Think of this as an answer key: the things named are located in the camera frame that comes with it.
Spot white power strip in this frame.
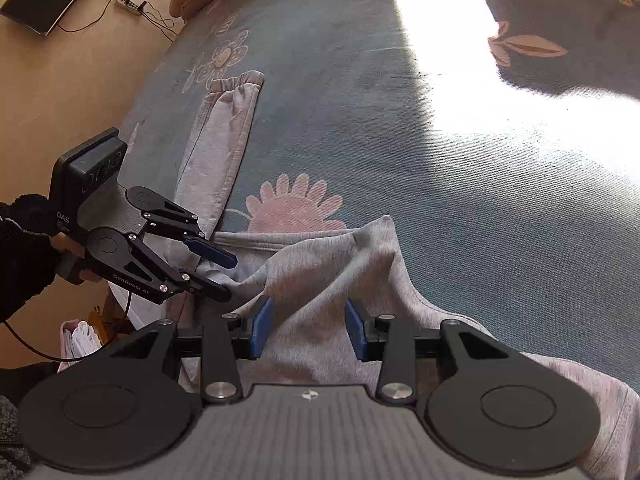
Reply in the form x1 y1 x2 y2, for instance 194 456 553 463
116 0 148 15

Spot black gloved left hand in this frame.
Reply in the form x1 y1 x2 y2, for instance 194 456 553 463
1 194 85 322

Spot grey sweatpants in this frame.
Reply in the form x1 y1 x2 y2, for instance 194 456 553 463
106 70 640 480

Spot white bag on floor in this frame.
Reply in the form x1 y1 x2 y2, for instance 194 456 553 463
58 320 110 373

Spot teal floral bed sheet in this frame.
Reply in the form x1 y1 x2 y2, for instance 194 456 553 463
119 0 639 386

